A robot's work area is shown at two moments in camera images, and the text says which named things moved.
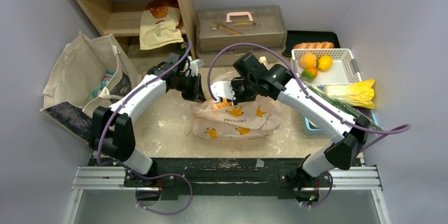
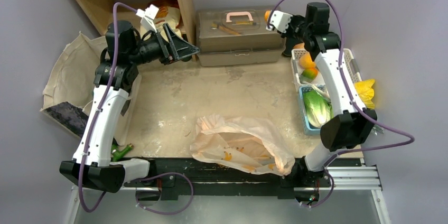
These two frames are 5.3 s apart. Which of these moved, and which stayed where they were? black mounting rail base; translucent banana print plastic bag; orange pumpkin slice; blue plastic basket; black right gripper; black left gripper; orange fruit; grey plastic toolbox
Moved: black left gripper; orange pumpkin slice; black right gripper; translucent banana print plastic bag
Stayed: orange fruit; grey plastic toolbox; blue plastic basket; black mounting rail base
